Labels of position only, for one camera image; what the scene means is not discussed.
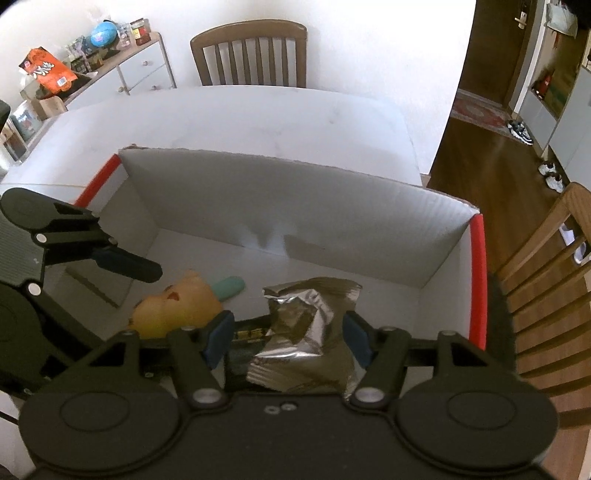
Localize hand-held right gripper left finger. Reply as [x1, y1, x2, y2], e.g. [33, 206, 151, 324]
[78, 310, 235, 411]

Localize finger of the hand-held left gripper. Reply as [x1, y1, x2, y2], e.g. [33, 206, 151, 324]
[34, 200, 162, 283]
[25, 282, 108, 365]

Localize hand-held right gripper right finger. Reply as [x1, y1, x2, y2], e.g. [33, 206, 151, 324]
[344, 311, 505, 411]

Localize yellow plush toy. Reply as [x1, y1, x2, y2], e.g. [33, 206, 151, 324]
[127, 270, 227, 340]

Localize silver foil snack bag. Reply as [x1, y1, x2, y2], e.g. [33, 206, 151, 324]
[246, 277, 363, 395]

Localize white red cardboard box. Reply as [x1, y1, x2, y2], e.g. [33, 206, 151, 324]
[74, 145, 489, 398]

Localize white desktop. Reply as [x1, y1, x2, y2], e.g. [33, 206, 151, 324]
[0, 84, 423, 208]

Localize black snack packet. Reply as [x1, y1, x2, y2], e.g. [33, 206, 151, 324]
[224, 323, 273, 393]

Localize teal plastic tube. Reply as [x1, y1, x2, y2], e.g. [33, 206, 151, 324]
[215, 275, 245, 303]

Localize clear display cases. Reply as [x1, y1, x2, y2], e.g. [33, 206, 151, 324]
[0, 99, 42, 162]

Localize small brown cardboard box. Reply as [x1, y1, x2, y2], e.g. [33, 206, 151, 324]
[34, 95, 68, 116]

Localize orange snack bag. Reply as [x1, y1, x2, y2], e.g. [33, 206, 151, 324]
[18, 47, 77, 95]

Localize white sideboard with drawers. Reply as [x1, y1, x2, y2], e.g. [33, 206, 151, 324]
[0, 31, 177, 162]

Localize red jar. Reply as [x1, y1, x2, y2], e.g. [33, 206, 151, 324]
[130, 18, 151, 46]

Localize blue globe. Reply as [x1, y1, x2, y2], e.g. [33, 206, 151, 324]
[90, 21, 118, 49]

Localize wooden slat-back chair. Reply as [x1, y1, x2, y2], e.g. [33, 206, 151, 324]
[190, 19, 308, 88]
[496, 181, 591, 416]

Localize red patterned rug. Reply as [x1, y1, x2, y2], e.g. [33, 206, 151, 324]
[450, 90, 513, 137]

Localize dark wooden door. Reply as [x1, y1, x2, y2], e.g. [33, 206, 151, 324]
[459, 0, 536, 107]

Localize white hanging tote bag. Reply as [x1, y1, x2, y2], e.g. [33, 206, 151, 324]
[547, 2, 578, 38]

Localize grey wall cabinet unit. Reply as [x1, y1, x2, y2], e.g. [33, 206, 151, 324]
[512, 0, 591, 185]

